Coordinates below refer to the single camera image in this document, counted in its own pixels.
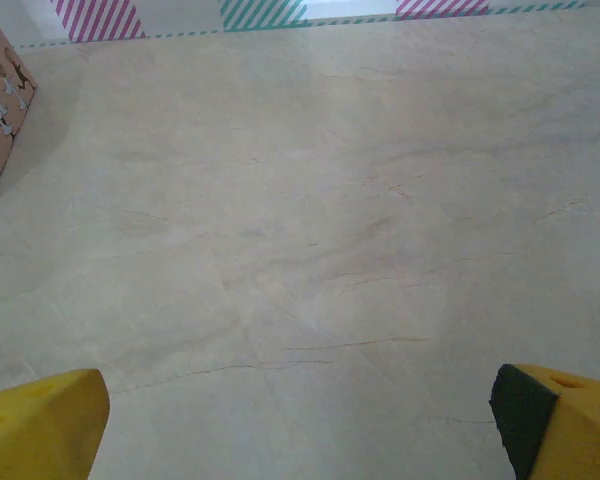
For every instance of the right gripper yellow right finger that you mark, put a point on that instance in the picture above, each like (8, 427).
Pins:
(570, 430)

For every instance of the pink tin box with figures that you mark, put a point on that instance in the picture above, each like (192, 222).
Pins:
(0, 125)

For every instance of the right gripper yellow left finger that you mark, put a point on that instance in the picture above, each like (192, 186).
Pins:
(40, 425)

